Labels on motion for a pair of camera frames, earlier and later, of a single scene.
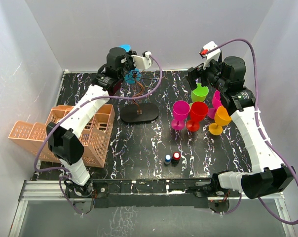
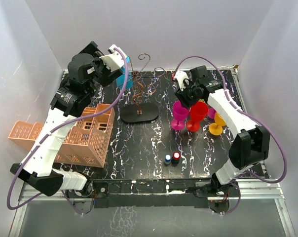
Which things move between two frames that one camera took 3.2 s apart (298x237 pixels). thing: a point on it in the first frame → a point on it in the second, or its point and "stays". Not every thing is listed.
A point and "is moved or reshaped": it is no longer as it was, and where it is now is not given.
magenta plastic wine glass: [180, 110] stays
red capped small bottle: [175, 158] stays
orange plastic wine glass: [222, 118] stays
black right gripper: [199, 72] → [181, 95]
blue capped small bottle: [167, 159] stays
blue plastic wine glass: [133, 75] is moved or reshaped
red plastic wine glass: [199, 111] stays
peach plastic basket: [32, 137] stays
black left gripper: [129, 57] → [93, 49]
